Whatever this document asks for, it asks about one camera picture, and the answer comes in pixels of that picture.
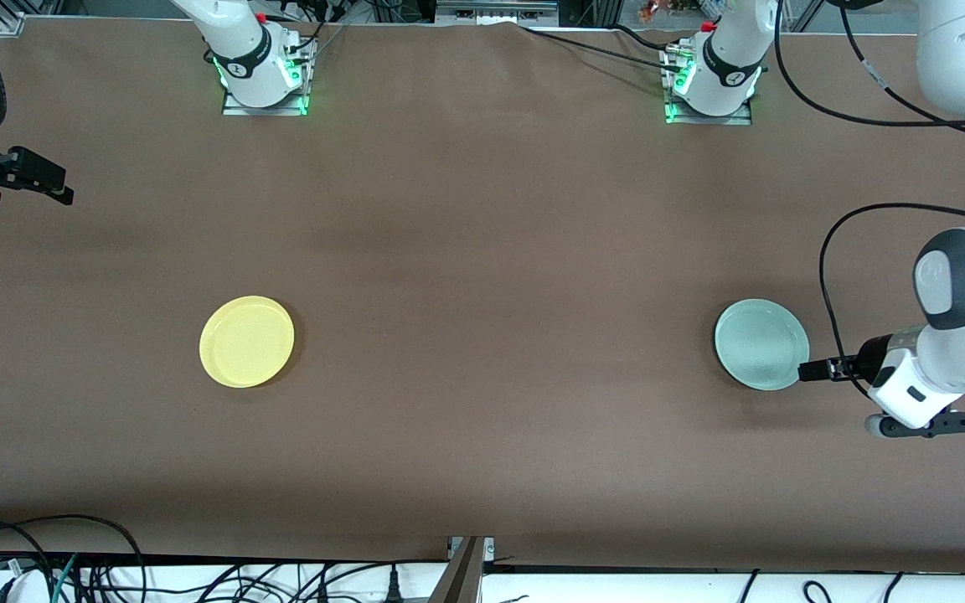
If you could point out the yellow round plate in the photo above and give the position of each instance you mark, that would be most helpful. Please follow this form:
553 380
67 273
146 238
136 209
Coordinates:
246 342

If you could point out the aluminium profile bar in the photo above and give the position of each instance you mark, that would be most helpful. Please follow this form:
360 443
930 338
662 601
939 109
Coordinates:
461 578

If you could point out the light green round plate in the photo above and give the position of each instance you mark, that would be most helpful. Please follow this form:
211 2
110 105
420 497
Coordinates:
759 343

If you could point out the black power plug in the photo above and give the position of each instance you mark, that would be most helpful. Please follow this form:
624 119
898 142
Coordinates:
393 590

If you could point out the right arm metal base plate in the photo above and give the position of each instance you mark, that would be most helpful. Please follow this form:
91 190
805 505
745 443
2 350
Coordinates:
235 110

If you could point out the aluminium frame corner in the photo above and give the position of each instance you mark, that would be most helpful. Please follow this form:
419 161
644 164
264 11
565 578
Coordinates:
9 21

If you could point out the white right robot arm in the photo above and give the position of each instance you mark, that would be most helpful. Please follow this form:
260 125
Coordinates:
239 50

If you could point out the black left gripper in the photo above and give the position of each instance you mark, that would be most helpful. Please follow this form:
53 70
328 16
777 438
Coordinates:
862 363

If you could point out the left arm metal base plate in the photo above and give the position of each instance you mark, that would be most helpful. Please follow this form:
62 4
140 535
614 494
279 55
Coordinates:
734 120

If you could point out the silver metal corner bracket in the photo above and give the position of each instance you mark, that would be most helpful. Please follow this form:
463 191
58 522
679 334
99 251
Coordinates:
489 548

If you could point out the orange small items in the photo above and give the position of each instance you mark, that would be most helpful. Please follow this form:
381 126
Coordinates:
650 10

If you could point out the grey metal device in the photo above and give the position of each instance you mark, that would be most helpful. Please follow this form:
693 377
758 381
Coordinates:
491 10

